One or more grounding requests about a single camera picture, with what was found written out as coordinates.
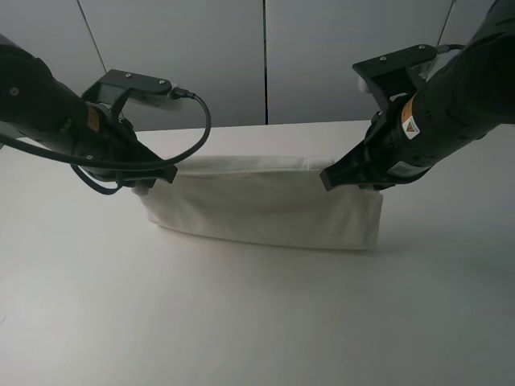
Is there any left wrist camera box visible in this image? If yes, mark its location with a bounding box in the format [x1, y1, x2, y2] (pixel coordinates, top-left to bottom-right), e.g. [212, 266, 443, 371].
[81, 69, 179, 113]

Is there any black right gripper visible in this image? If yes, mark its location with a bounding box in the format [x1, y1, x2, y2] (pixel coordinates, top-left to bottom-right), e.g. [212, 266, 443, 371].
[319, 100, 426, 191]

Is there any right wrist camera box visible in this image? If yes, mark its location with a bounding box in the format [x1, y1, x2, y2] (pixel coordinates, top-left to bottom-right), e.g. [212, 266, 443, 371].
[352, 44, 437, 108]

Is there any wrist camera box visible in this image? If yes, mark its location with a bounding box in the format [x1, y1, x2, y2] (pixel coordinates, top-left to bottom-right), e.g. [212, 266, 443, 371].
[352, 44, 437, 108]
[81, 69, 179, 113]

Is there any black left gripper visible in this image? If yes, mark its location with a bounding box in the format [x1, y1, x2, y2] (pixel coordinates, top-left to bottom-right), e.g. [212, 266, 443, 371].
[72, 100, 178, 197]

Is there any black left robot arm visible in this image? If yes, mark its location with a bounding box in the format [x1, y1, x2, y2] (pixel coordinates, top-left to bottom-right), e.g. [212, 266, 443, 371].
[1, 37, 172, 163]

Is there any white towel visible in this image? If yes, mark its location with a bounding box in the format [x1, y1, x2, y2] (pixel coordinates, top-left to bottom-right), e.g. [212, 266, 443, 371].
[139, 155, 383, 250]

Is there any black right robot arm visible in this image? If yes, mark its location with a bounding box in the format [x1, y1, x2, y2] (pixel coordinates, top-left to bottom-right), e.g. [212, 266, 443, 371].
[320, 1, 514, 191]

